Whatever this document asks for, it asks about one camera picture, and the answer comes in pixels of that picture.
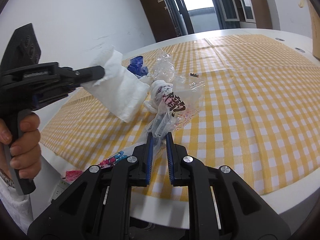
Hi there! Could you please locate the cardboard box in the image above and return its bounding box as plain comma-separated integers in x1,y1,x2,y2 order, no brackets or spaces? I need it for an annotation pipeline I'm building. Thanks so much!
305,0,320,60

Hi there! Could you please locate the clear black-print plastic bag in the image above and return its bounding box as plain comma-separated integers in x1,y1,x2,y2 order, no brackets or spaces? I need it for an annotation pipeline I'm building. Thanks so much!
144,76,206,167

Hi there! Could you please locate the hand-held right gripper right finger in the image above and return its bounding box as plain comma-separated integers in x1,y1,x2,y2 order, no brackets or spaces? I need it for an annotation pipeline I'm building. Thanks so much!
165,132,292,240

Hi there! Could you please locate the white wall socket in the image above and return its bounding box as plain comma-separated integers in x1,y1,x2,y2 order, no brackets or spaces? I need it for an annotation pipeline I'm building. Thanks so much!
54,180,67,200

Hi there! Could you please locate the white framed glass door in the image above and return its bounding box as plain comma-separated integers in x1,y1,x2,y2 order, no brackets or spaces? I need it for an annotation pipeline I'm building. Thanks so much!
215,0,242,22

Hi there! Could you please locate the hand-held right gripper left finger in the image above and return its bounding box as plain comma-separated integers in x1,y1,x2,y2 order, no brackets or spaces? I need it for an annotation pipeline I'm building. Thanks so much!
27,131,154,240

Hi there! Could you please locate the brown glass door cabinet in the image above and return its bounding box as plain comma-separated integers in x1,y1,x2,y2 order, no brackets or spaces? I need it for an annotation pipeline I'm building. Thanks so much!
234,0,274,29

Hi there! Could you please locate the yellow checked tablecloth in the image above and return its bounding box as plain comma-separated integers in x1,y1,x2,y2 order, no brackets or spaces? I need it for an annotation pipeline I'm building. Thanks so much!
40,34,320,203

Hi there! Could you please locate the white table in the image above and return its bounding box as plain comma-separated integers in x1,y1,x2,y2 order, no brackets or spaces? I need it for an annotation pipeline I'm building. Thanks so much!
40,27,320,230

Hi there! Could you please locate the pink and blue wrapper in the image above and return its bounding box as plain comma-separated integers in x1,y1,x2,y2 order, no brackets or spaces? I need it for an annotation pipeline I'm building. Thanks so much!
96,150,125,168

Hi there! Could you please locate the white paper towel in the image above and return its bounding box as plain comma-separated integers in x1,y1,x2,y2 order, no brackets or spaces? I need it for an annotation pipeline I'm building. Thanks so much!
81,44,150,123

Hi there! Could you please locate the brown wardrobe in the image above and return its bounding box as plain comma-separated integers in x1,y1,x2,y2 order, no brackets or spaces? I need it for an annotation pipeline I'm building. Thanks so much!
135,0,194,43

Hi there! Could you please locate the person's left hand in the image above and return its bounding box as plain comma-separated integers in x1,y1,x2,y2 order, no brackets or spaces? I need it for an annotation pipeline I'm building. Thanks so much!
0,112,42,179

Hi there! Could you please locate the person's left forearm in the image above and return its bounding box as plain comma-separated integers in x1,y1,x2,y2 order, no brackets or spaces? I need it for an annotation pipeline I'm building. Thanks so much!
0,167,34,234

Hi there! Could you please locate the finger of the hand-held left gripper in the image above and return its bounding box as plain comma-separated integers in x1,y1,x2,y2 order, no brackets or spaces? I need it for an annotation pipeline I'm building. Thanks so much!
32,86,83,111
59,65,106,89

